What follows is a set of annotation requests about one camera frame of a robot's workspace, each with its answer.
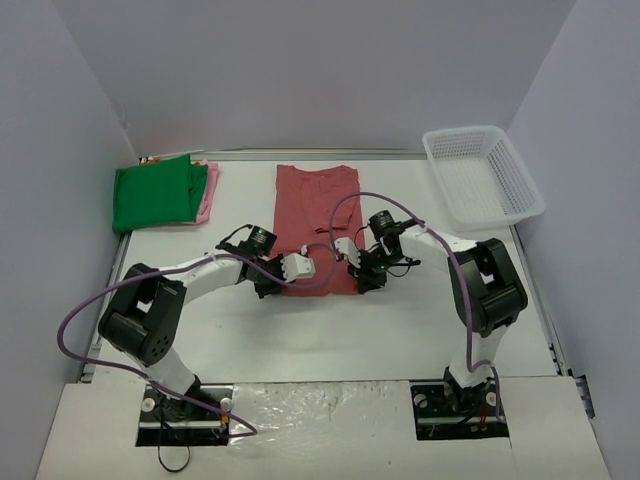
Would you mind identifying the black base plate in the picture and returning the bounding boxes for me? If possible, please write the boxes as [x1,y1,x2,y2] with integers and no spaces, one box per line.
[409,380,509,441]
[135,385,229,447]

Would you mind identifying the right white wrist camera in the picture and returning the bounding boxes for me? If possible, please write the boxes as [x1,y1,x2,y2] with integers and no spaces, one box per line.
[333,237,362,268]

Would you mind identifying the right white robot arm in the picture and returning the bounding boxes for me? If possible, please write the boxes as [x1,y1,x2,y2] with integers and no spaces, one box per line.
[334,210,528,413]

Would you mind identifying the red t shirt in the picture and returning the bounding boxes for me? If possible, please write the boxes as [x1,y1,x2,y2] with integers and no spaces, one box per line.
[272,165,364,297]

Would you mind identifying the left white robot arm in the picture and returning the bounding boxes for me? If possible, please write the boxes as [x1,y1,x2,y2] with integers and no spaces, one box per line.
[98,224,314,418]

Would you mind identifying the thin black cable loop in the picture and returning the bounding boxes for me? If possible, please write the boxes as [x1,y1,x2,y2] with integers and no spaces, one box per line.
[157,442,192,474]

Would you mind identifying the pink folded t shirt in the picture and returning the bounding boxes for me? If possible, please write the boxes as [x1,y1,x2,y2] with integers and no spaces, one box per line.
[194,160,219,225]

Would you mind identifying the white plastic basket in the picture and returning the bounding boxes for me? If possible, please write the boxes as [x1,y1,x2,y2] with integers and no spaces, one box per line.
[422,125,545,232]

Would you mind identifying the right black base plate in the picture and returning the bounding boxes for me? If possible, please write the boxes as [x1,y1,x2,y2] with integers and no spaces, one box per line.
[409,380,509,441]

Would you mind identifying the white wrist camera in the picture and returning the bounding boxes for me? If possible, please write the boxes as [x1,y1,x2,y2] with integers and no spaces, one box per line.
[280,253,316,283]
[333,237,362,268]

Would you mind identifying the green folded t shirt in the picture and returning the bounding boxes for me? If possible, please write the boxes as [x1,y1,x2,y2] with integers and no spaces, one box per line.
[112,154,209,234]

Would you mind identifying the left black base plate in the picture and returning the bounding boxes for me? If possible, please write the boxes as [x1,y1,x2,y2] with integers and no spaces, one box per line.
[135,385,229,447]

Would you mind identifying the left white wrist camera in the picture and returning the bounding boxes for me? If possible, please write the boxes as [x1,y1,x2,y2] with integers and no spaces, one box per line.
[280,253,316,283]

